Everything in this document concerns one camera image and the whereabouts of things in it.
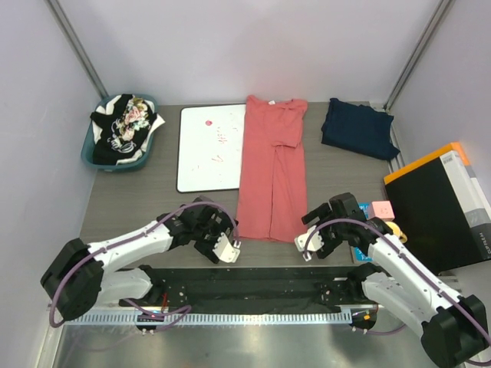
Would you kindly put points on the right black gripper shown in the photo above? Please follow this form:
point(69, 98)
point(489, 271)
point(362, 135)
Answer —
point(323, 212)

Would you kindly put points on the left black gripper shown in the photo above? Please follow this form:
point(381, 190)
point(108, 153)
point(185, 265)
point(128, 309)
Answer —
point(225, 226)

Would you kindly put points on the red t shirt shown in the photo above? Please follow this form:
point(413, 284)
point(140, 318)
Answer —
point(272, 188)

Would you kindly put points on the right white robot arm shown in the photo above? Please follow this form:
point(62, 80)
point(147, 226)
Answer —
point(452, 329)

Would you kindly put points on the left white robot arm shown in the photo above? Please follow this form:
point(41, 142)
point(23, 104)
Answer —
point(84, 275)

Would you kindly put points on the blue illustrated book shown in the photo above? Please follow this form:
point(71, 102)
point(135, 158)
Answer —
point(357, 255)

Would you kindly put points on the pink power adapter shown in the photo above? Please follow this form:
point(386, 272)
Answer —
point(382, 210)

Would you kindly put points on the white board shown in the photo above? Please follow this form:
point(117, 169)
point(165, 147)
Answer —
point(210, 148)

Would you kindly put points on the yellow cup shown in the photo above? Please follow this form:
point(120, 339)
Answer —
point(397, 231)

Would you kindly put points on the folded navy t shirt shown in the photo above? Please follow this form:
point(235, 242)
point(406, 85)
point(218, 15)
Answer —
point(359, 129)

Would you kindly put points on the black orange box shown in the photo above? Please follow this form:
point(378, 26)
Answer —
point(440, 206)

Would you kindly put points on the black floral t shirt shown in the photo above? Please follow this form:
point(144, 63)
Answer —
point(122, 129)

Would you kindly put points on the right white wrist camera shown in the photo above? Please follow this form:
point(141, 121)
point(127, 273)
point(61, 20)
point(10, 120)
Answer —
point(309, 243)

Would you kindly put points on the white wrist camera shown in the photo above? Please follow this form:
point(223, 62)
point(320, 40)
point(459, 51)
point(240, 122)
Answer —
point(226, 250)
point(309, 243)

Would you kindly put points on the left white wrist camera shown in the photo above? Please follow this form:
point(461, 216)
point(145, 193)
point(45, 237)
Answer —
point(226, 250)

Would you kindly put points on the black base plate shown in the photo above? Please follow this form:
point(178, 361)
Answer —
point(294, 290)

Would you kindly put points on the aluminium frame rail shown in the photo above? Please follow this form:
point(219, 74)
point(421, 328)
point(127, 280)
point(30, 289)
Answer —
point(365, 315)

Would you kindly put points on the right aluminium corner post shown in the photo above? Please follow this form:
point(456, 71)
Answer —
point(431, 28)

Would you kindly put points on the aluminium corner post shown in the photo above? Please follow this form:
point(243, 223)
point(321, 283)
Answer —
point(74, 41)
point(431, 28)

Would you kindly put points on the left aluminium corner post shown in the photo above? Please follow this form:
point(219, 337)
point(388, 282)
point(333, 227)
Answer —
point(74, 41)

